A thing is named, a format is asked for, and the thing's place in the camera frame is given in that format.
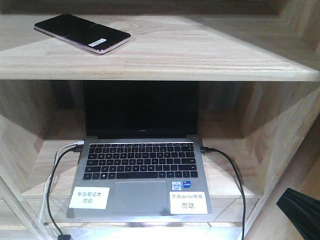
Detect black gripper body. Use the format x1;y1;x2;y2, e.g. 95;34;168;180
276;188;320;240

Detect black smartphone with label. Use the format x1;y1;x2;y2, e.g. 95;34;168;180
34;13;131;55

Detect light wooden shelf unit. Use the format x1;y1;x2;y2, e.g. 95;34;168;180
0;0;320;240

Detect silver laptop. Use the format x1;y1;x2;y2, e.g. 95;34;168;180
66;80;212;222

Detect black right laptop cable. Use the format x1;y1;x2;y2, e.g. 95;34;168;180
200;146;247;240

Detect black laptop cable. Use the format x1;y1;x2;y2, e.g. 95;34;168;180
46;147;82;240
200;146;247;240

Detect black left laptop cable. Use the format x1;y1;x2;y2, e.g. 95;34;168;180
46;147;82;240

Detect white laptop cable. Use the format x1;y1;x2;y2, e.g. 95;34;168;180
39;141;85;223

